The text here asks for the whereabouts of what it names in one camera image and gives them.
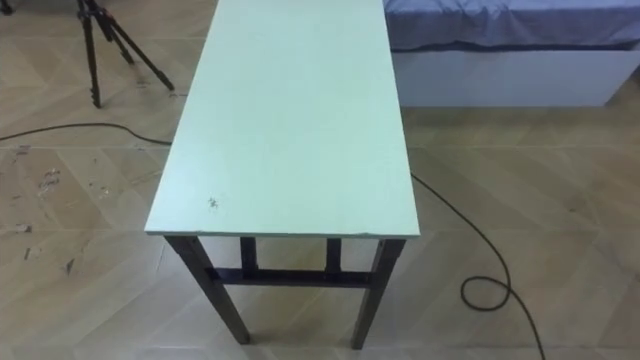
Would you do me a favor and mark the white desk with black legs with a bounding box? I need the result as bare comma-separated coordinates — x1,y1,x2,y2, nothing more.
143,0,422,351

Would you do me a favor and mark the black camera tripod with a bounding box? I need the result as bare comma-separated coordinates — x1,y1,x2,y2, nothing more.
74,0,176,110

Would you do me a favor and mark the grey bed with white base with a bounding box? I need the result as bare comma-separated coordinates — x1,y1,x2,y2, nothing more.
382,0,640,109

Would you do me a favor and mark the black floor cable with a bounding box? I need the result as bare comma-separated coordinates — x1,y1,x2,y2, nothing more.
0,122,547,360

